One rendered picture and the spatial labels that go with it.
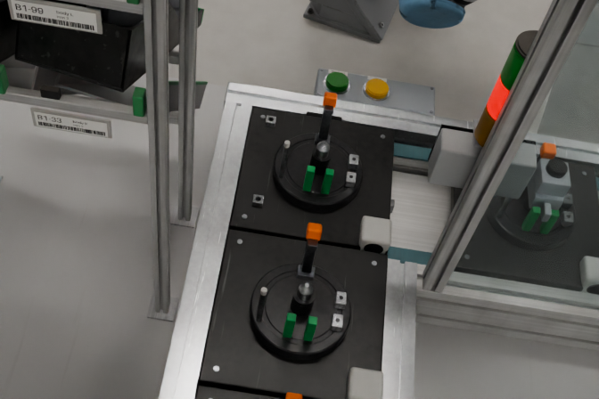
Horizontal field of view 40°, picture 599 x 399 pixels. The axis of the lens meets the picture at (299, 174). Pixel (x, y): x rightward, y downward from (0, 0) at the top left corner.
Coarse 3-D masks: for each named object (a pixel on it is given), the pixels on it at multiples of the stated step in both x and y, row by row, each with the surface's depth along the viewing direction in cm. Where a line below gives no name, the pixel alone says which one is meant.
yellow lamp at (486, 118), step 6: (486, 108) 97; (486, 114) 96; (480, 120) 98; (486, 120) 97; (492, 120) 96; (480, 126) 98; (486, 126) 97; (492, 126) 96; (474, 132) 100; (480, 132) 98; (486, 132) 97; (480, 138) 99; (486, 138) 98; (480, 144) 99
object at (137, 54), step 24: (48, 0) 96; (24, 24) 91; (168, 24) 101; (24, 48) 92; (48, 48) 91; (72, 48) 91; (96, 48) 90; (120, 48) 90; (144, 48) 95; (168, 48) 104; (72, 72) 92; (96, 72) 91; (120, 72) 91; (144, 72) 97
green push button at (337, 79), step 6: (336, 72) 144; (330, 78) 143; (336, 78) 143; (342, 78) 143; (348, 78) 144; (330, 84) 142; (336, 84) 142; (342, 84) 143; (348, 84) 143; (336, 90) 142; (342, 90) 143
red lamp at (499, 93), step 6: (498, 78) 93; (498, 84) 93; (498, 90) 93; (504, 90) 92; (492, 96) 95; (498, 96) 93; (504, 96) 92; (492, 102) 95; (498, 102) 93; (504, 102) 93; (492, 108) 95; (498, 108) 94; (492, 114) 95; (498, 114) 94
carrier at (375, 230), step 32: (256, 128) 135; (288, 128) 135; (352, 128) 137; (384, 128) 138; (256, 160) 131; (288, 160) 129; (320, 160) 125; (352, 160) 128; (384, 160) 134; (256, 192) 127; (288, 192) 125; (320, 192) 126; (352, 192) 127; (384, 192) 130; (256, 224) 124; (288, 224) 124; (352, 224) 126; (384, 224) 124
